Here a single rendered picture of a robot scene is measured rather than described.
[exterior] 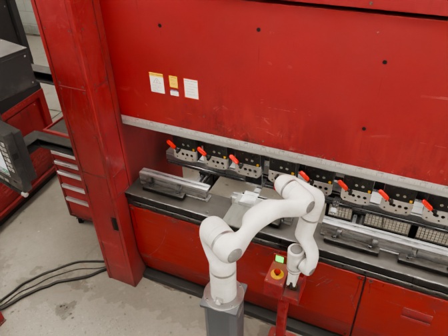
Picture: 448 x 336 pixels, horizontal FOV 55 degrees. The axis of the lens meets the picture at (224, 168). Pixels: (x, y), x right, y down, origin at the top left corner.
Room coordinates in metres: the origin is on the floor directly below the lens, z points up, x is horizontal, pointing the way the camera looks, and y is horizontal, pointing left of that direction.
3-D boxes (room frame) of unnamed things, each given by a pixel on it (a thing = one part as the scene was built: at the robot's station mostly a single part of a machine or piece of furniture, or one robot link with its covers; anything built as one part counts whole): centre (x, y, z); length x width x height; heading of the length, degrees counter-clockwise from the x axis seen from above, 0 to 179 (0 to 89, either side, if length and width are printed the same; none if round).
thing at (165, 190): (2.17, 0.40, 0.89); 0.30 x 0.05 x 0.03; 65
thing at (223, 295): (1.27, 0.02, 1.09); 0.19 x 0.19 x 0.18
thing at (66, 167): (2.92, 1.04, 0.50); 0.50 x 0.50 x 1.00; 65
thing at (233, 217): (1.83, -0.11, 1.00); 0.26 x 0.18 x 0.01; 155
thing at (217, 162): (2.06, 0.03, 1.26); 0.15 x 0.09 x 0.17; 65
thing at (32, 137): (2.27, 1.12, 1.17); 0.40 x 0.24 x 0.07; 65
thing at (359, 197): (1.72, -0.69, 1.26); 0.15 x 0.09 x 0.17; 65
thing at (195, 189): (2.20, 0.33, 0.92); 0.50 x 0.06 x 0.10; 65
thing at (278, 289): (1.54, -0.32, 0.75); 0.20 x 0.16 x 0.18; 65
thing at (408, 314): (1.39, -1.03, 0.58); 0.15 x 0.02 x 0.07; 65
